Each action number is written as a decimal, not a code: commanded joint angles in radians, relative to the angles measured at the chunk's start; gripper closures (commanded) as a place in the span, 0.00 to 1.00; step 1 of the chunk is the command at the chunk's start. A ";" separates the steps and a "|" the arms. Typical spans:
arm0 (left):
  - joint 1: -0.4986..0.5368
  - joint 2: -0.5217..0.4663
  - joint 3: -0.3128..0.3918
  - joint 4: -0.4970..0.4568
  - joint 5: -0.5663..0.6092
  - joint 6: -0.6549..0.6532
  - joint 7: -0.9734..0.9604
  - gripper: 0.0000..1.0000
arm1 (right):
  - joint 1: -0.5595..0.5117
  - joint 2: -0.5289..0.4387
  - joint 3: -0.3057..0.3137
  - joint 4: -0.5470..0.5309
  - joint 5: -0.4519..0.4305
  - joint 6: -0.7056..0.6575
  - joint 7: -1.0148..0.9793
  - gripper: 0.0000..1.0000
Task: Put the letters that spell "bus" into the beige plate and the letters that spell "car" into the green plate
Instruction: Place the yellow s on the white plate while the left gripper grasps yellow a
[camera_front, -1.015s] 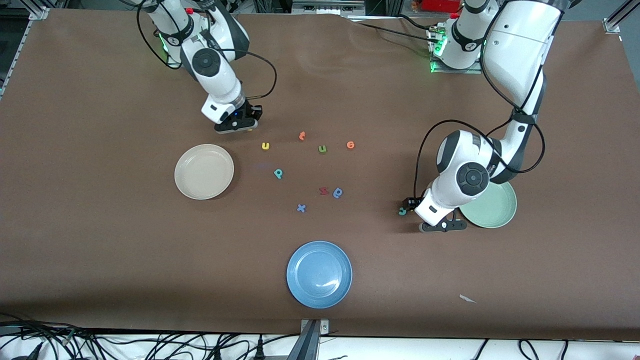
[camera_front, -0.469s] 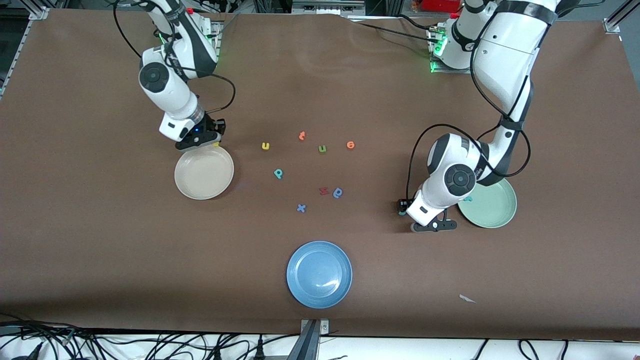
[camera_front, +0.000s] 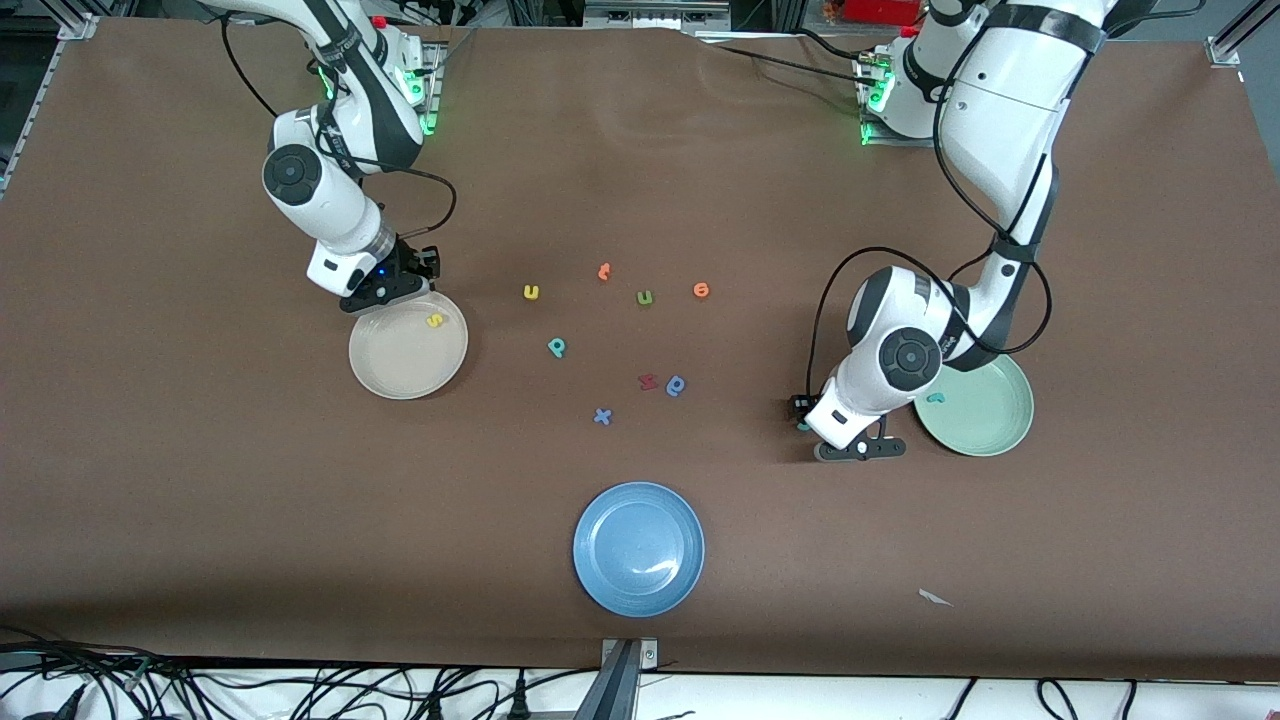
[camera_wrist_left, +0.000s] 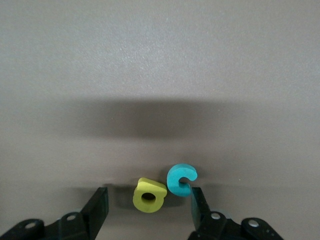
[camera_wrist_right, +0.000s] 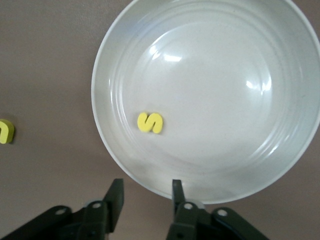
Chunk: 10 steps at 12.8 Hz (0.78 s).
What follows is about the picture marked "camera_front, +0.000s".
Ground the beige round plate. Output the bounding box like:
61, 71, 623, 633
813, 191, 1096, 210
349, 289, 469, 401

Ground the green round plate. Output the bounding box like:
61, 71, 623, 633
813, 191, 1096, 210
914, 352, 1035, 458

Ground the blue round plate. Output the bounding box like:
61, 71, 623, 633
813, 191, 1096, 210
573, 482, 706, 618

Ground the grey metal box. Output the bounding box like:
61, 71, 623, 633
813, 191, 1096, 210
585, 0, 731, 31

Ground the aluminium table corner profile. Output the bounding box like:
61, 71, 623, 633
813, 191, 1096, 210
1205, 5, 1280, 69
0, 12, 98, 196

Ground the red box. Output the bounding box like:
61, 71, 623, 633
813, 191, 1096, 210
840, 0, 926, 26

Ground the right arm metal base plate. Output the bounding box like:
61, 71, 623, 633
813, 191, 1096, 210
400, 42, 442, 136

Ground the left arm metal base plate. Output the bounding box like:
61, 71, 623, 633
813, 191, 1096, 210
858, 50, 966, 149

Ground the grey metal camera post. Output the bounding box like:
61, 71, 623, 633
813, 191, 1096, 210
575, 638, 661, 720

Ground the black base power cable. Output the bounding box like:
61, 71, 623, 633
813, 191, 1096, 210
700, 42, 869, 86
795, 27, 901, 61

